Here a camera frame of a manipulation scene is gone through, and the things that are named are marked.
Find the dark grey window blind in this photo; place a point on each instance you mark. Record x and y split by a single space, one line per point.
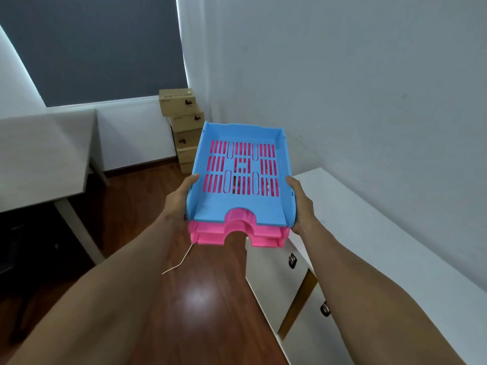
95 49

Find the person's right thumb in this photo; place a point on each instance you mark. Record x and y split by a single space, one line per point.
295 188

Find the pink plastic document tray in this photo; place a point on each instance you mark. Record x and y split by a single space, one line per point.
207 239
207 226

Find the person's left forearm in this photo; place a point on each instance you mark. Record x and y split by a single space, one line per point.
114 292

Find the blue plastic document tray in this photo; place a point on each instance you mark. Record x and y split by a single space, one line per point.
243 174

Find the grey white desk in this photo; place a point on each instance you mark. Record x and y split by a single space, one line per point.
42 155

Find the person's left thumb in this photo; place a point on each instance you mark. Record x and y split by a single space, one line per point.
190 183

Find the person's right forearm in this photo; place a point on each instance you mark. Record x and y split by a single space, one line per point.
361 296

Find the person's right hand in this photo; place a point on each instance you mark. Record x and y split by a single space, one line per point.
304 212

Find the white drawer cabinet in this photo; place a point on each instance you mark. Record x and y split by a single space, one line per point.
380 243

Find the cardboard box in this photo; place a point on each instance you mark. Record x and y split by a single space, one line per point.
187 123
186 154
186 167
186 139
177 102

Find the person's left hand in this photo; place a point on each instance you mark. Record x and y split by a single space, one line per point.
177 203

